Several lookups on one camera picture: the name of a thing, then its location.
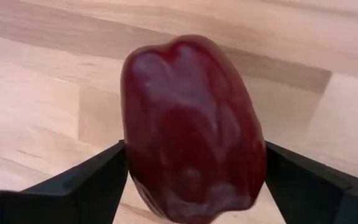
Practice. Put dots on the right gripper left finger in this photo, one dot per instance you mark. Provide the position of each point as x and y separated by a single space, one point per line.
57 205

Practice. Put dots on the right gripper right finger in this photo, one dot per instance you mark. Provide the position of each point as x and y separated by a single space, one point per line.
315 202

